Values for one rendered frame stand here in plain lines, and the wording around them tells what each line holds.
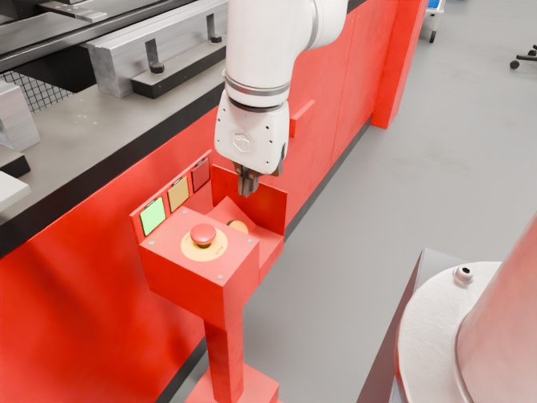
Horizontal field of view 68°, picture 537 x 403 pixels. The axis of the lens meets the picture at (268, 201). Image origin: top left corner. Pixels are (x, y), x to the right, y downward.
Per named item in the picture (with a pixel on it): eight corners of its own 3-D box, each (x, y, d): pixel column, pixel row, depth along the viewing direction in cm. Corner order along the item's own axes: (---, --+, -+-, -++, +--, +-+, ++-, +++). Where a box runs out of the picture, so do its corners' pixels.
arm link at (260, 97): (209, 73, 49) (208, 94, 51) (271, 97, 47) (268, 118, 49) (244, 52, 55) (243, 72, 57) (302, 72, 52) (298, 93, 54)
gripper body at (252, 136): (208, 85, 51) (208, 156, 59) (277, 113, 48) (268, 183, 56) (239, 66, 56) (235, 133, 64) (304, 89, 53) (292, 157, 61)
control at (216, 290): (225, 332, 64) (220, 258, 52) (149, 289, 69) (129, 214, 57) (283, 251, 77) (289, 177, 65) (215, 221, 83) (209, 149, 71)
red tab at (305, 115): (294, 138, 128) (296, 119, 123) (288, 137, 129) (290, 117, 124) (313, 119, 138) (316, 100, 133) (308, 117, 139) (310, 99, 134)
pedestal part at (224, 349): (232, 411, 106) (224, 288, 70) (213, 399, 108) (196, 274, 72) (244, 391, 110) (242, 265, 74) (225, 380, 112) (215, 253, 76)
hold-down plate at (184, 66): (153, 100, 76) (151, 85, 74) (133, 93, 78) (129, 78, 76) (237, 51, 96) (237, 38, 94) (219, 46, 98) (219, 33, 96)
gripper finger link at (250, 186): (244, 164, 59) (242, 197, 64) (264, 172, 58) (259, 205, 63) (256, 153, 61) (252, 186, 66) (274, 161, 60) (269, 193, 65)
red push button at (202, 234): (207, 260, 60) (205, 243, 58) (186, 249, 62) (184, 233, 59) (222, 243, 63) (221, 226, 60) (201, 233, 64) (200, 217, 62)
